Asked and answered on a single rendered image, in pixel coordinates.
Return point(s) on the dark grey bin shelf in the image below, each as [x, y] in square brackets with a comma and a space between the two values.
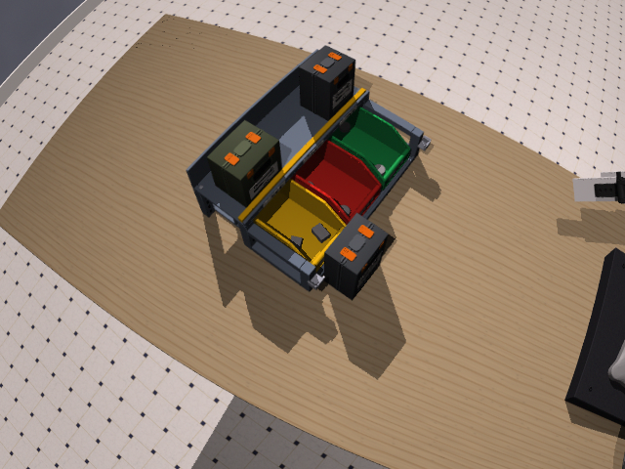
[278, 112]

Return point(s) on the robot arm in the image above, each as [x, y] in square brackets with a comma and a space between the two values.
[617, 373]

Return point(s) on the green open bin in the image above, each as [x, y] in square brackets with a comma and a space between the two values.
[377, 139]

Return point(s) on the yellow flat bar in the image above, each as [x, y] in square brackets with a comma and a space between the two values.
[298, 156]

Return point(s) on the red bin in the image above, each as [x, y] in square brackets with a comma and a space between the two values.
[339, 176]

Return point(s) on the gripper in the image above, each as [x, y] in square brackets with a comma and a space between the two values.
[609, 187]

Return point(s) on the yellow open bin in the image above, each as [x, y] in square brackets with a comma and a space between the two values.
[294, 210]

